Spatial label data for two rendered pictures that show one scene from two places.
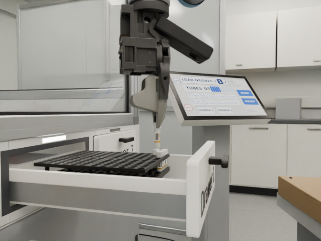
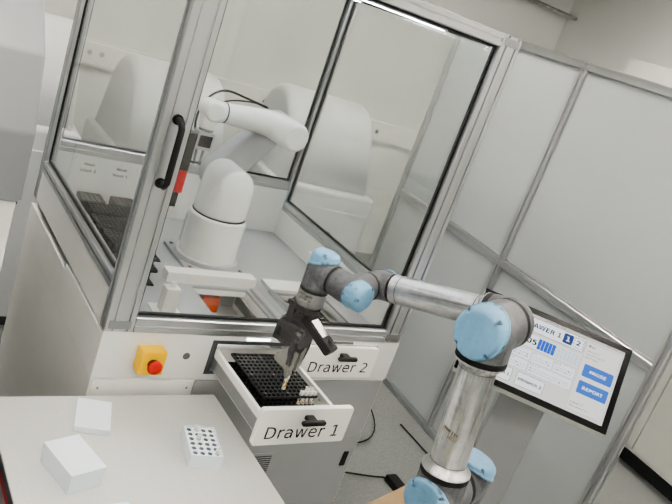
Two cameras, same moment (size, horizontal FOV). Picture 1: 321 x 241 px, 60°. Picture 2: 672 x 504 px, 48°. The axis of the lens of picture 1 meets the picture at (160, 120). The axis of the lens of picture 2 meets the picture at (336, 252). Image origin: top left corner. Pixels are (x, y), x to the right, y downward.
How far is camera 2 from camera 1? 1.69 m
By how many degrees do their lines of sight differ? 39
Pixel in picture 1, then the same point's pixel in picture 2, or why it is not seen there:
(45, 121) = (253, 327)
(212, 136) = (509, 404)
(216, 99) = (531, 362)
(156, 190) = (253, 411)
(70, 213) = not seen: hidden behind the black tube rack
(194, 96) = not seen: hidden behind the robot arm
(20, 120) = (232, 325)
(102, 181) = (240, 389)
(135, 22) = (292, 312)
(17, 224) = (210, 382)
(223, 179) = (503, 467)
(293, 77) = not seen: outside the picture
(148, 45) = (289, 330)
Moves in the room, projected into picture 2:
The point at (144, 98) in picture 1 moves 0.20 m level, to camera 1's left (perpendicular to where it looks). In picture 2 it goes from (280, 358) to (233, 320)
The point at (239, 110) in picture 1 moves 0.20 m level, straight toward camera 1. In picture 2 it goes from (554, 395) to (513, 395)
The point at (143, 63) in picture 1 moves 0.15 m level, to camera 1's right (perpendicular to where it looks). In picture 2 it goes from (285, 339) to (324, 369)
